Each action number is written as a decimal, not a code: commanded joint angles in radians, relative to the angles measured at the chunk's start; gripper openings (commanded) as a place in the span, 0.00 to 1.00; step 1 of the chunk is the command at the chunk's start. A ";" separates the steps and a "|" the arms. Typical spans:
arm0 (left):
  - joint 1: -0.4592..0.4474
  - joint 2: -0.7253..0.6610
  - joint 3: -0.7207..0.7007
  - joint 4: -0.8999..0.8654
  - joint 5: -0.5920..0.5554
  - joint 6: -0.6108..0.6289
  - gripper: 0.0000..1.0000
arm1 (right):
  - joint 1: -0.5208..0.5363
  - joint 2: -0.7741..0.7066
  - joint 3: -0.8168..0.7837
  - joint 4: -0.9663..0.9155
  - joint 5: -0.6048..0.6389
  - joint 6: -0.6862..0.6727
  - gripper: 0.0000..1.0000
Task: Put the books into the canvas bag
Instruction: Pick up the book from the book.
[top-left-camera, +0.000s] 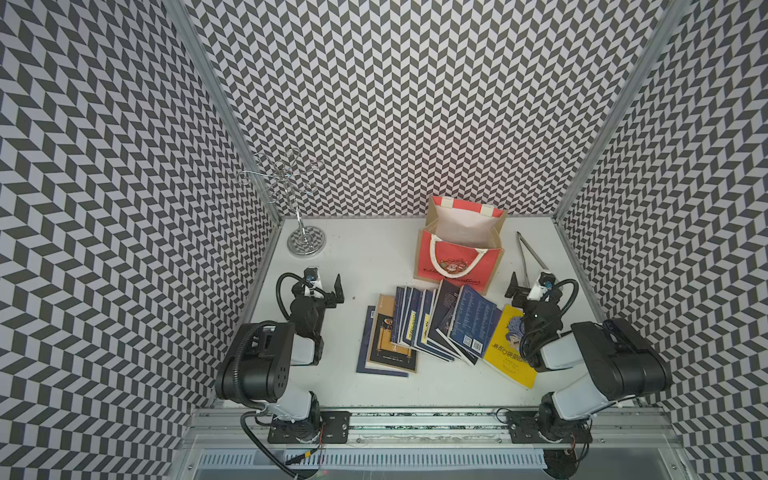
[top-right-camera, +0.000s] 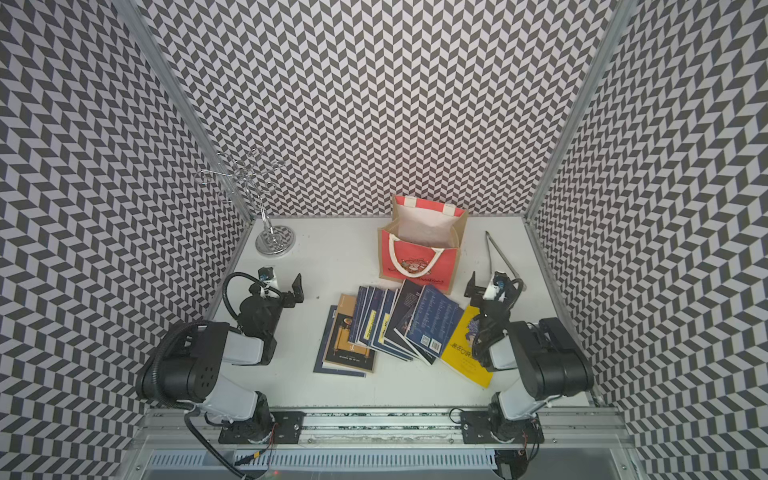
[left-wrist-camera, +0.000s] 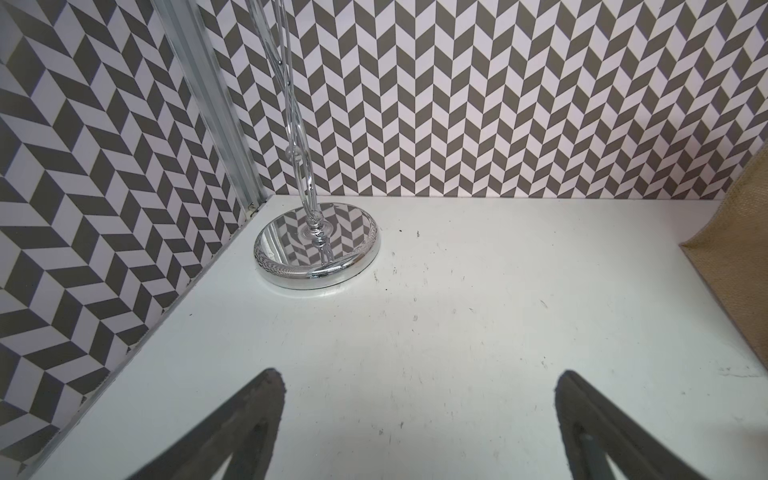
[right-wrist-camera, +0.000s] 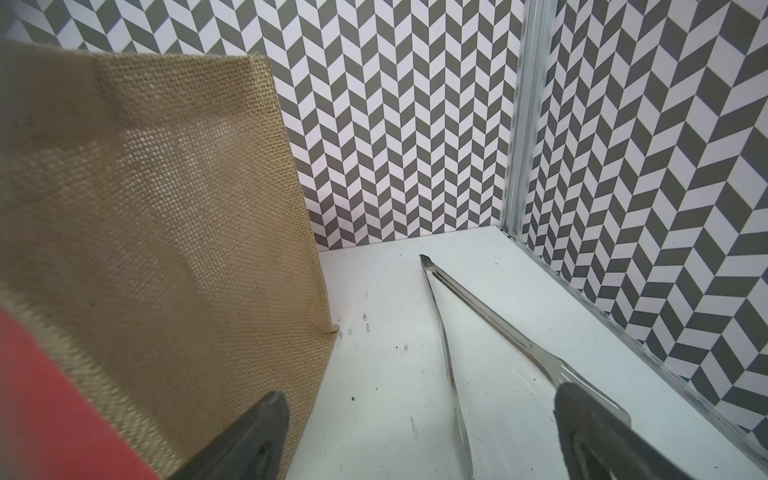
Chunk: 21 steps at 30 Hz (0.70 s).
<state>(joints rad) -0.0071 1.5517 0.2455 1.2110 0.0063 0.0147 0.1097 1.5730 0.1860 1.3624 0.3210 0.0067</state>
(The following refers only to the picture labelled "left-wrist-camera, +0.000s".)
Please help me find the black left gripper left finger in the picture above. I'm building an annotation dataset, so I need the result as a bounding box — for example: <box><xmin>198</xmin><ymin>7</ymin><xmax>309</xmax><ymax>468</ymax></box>
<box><xmin>131</xmin><ymin>368</ymin><xmax>286</xmax><ymax>479</ymax></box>

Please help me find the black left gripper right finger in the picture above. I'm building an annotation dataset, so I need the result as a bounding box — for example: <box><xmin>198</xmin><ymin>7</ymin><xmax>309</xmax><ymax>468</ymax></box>
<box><xmin>555</xmin><ymin>370</ymin><xmax>703</xmax><ymax>479</ymax></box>

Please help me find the chrome wire jewelry stand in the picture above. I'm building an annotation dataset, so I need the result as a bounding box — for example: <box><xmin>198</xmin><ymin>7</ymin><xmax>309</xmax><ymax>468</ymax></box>
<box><xmin>248</xmin><ymin>1</ymin><xmax>380</xmax><ymax>290</ymax></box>

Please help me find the red burlap Christmas bag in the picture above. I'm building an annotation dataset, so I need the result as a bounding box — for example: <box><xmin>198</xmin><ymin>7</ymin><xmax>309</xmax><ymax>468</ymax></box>
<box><xmin>680</xmin><ymin>147</ymin><xmax>767</xmax><ymax>365</ymax></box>

